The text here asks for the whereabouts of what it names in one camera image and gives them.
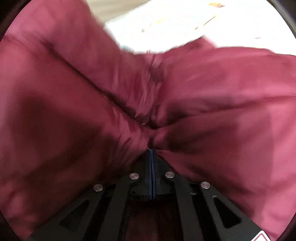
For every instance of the white floral bed blanket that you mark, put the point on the white floral bed blanket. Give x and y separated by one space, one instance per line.
157 26

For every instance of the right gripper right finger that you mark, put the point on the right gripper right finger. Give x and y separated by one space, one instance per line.
162 176

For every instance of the maroon quilted puffer jacket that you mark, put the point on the maroon quilted puffer jacket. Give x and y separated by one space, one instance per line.
75 108

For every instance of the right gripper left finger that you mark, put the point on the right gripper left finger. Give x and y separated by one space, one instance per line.
142 186

